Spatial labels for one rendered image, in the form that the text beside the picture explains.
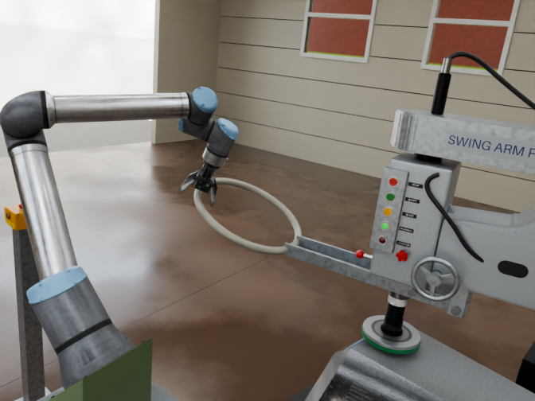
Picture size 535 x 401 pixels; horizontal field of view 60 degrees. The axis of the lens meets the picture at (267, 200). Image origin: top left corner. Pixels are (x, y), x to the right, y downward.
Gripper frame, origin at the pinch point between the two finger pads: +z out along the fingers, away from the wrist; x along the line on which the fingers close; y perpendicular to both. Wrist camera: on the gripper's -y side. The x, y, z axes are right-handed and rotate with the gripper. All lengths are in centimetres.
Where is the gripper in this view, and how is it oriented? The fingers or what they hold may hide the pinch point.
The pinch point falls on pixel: (195, 199)
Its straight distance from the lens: 194.8
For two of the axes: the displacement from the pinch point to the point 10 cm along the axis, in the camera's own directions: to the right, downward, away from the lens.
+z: -4.3, 7.9, 4.4
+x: 9.0, 3.9, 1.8
